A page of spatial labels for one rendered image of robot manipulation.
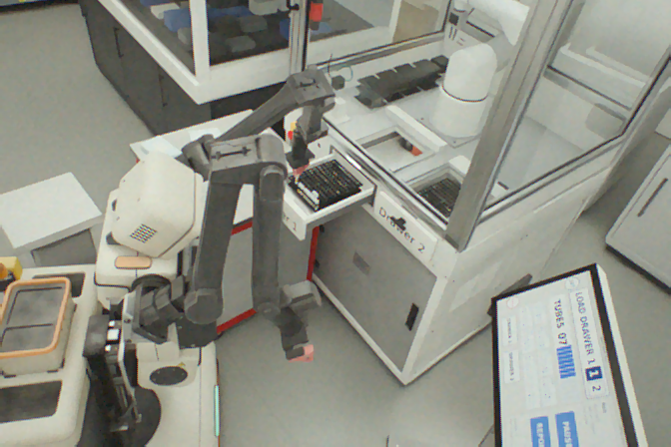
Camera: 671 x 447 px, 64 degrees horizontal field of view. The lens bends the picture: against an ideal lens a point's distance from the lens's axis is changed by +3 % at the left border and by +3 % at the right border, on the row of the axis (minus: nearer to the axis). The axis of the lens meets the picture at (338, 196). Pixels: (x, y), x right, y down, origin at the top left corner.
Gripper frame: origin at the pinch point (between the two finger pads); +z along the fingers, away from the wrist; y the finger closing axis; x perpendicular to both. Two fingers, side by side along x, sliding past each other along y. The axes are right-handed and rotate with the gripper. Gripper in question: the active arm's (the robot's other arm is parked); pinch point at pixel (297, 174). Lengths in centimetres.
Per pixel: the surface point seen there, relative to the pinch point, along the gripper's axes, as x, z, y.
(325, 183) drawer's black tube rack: 4.9, 5.3, -9.9
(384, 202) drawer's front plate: 25.6, 2.8, -21.7
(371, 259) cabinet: 26, 39, -24
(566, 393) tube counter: 108, -22, 0
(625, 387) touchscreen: 114, -31, -5
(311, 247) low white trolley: -4, 58, -16
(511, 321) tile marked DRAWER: 87, -11, -12
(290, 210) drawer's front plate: 11.7, 2.8, 10.4
